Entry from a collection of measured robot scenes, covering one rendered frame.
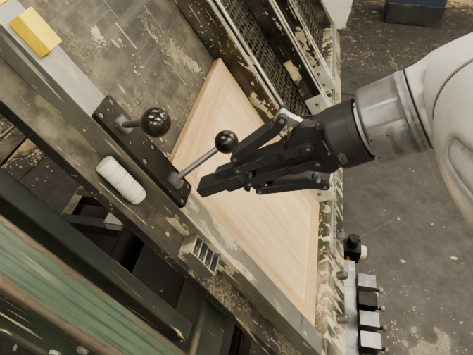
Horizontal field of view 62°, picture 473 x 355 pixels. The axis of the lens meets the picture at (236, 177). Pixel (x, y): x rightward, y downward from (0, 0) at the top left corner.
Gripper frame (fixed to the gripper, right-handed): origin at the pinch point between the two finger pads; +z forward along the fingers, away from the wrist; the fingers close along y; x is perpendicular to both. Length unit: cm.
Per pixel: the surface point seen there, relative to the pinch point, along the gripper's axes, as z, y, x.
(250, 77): 10, 9, 51
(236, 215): 13.9, 20.0, 15.0
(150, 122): 0.9, -13.0, -2.3
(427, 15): -42, 185, 428
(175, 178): 9.5, -0.6, 3.9
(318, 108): 12, 49, 94
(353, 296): 11, 77, 29
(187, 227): 13.1, 8.0, 1.9
